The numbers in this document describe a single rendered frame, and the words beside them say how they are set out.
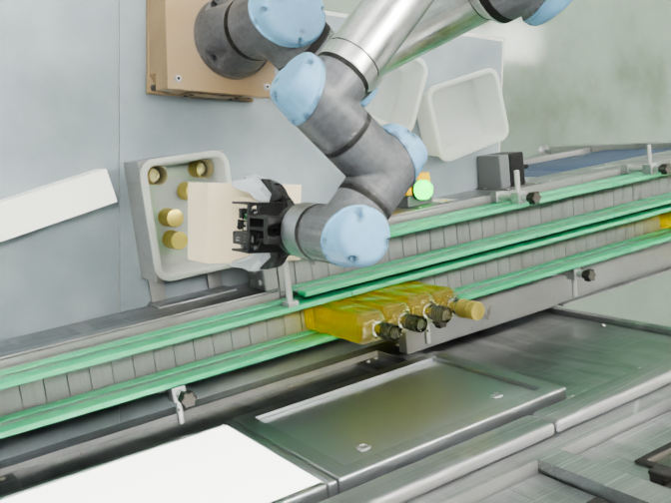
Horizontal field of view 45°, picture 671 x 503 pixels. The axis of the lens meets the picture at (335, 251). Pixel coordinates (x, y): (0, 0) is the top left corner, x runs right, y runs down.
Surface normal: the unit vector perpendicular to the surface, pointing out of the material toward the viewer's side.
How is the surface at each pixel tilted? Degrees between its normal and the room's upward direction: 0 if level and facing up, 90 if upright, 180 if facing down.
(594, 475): 90
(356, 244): 0
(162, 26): 90
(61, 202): 0
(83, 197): 0
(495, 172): 90
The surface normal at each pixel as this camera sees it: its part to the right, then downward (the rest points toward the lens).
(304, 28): 0.48, -0.07
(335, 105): 0.47, 0.15
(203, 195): -0.84, 0.03
